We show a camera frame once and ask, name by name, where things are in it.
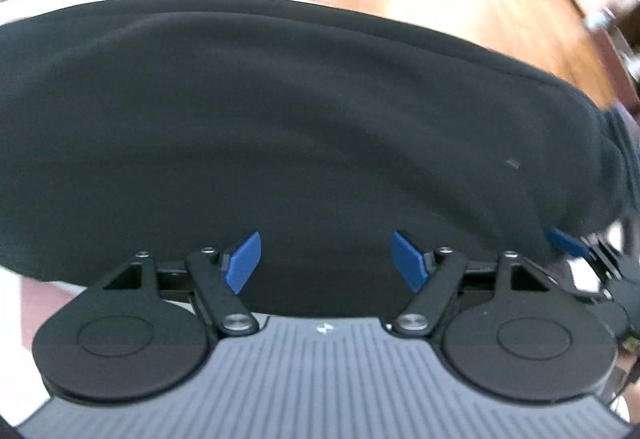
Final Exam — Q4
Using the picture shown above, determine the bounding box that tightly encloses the black fleece garment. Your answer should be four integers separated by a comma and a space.
0, 0, 631, 320

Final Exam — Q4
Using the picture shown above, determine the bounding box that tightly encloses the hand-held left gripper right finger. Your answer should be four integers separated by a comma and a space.
391, 231, 551, 336

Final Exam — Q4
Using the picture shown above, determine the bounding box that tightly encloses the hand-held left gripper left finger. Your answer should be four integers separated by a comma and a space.
102, 231, 263, 338

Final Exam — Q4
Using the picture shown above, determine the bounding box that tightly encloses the checkered blanket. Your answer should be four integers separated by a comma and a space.
0, 0, 301, 372

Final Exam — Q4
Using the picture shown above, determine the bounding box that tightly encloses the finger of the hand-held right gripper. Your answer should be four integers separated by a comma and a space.
545, 227, 626, 280

